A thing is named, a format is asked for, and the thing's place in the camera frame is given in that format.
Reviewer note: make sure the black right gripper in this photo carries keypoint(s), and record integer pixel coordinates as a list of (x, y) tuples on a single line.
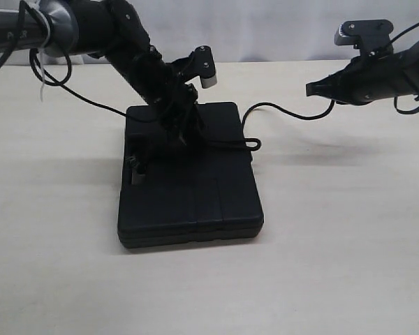
[(362, 82)]

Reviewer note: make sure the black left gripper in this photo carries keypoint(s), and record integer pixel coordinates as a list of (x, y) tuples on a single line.
[(171, 100)]

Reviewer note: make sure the black plastic carry case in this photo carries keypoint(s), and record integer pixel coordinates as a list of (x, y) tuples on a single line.
[(176, 198)]

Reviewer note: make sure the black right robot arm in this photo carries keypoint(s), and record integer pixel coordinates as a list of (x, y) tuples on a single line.
[(410, 68)]

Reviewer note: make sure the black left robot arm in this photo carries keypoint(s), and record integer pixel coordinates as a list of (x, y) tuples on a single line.
[(113, 30)]

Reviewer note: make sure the white backdrop curtain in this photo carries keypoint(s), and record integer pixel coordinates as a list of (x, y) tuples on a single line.
[(253, 31)]

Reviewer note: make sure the white zip tie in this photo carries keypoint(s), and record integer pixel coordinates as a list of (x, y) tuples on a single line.
[(39, 53)]

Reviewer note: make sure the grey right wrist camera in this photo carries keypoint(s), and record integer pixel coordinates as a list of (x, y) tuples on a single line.
[(370, 37)]

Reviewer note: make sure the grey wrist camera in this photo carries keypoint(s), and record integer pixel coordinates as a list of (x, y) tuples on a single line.
[(370, 37), (202, 65)]

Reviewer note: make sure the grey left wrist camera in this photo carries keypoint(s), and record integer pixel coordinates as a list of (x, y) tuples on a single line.
[(202, 65)]

